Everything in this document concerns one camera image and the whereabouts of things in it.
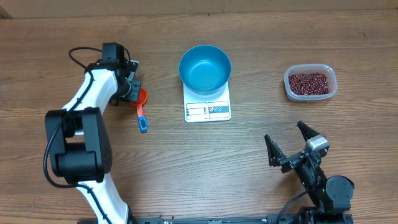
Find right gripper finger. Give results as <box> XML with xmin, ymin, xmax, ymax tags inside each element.
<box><xmin>297</xmin><ymin>121</ymin><xmax>320</xmax><ymax>142</ymax></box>
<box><xmin>264</xmin><ymin>134</ymin><xmax>286</xmax><ymax>167</ymax></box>

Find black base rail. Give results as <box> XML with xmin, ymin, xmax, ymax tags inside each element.
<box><xmin>129</xmin><ymin>214</ymin><xmax>354</xmax><ymax>224</ymax></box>

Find white digital kitchen scale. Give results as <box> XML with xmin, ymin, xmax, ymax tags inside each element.
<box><xmin>183</xmin><ymin>83</ymin><xmax>231</xmax><ymax>123</ymax></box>

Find clear plastic container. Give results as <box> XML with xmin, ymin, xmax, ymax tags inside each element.
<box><xmin>284</xmin><ymin>63</ymin><xmax>338</xmax><ymax>101</ymax></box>

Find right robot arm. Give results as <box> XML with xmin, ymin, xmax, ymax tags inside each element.
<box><xmin>264</xmin><ymin>121</ymin><xmax>354</xmax><ymax>223</ymax></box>

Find red measuring scoop blue handle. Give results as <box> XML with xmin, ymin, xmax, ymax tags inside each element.
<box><xmin>130</xmin><ymin>87</ymin><xmax>148</xmax><ymax>133</ymax></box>

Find blue metal bowl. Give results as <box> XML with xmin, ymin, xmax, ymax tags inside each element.
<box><xmin>178</xmin><ymin>45</ymin><xmax>232</xmax><ymax>95</ymax></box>

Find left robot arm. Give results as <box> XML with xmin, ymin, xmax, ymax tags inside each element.
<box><xmin>43</xmin><ymin>59</ymin><xmax>141</xmax><ymax>223</ymax></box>

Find red beans in container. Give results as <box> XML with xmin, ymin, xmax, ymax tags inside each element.
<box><xmin>288</xmin><ymin>72</ymin><xmax>329</xmax><ymax>96</ymax></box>

